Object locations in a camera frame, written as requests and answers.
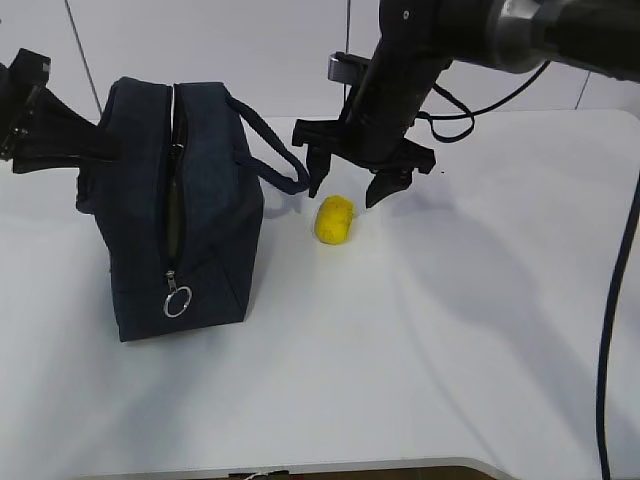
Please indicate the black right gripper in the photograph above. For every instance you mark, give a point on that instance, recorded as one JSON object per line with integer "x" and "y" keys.
{"x": 370, "y": 130}

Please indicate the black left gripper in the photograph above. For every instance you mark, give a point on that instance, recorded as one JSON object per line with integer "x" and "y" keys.
{"x": 55, "y": 137}

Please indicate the yellow lemon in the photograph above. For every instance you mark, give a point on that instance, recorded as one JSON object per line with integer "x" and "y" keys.
{"x": 334, "y": 219}

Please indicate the dark blue lunch bag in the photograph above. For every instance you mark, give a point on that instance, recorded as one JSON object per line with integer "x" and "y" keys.
{"x": 181, "y": 211}

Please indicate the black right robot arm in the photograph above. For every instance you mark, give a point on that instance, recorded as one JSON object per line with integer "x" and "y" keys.
{"x": 420, "y": 39}

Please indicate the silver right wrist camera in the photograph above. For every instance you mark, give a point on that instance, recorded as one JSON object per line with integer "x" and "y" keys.
{"x": 346, "y": 68}

